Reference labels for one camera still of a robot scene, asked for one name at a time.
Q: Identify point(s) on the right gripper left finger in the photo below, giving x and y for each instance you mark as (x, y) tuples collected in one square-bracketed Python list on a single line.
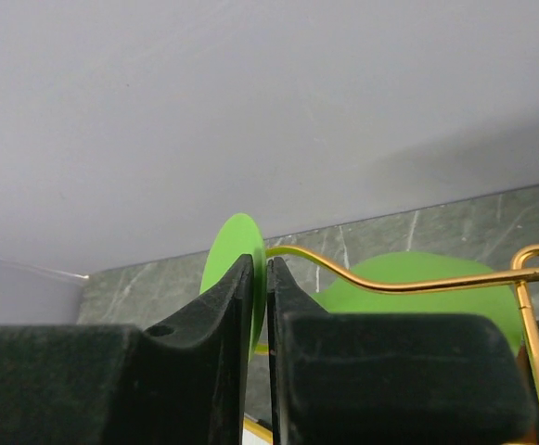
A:
[(180, 381)]

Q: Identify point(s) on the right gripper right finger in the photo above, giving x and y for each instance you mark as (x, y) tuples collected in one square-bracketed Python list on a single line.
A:
[(389, 378)]

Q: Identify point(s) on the gold framed whiteboard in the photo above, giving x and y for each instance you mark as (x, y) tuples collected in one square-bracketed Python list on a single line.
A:
[(254, 433)]

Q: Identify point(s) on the gold wire glass rack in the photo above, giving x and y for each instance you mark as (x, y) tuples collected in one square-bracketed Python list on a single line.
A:
[(412, 282)]

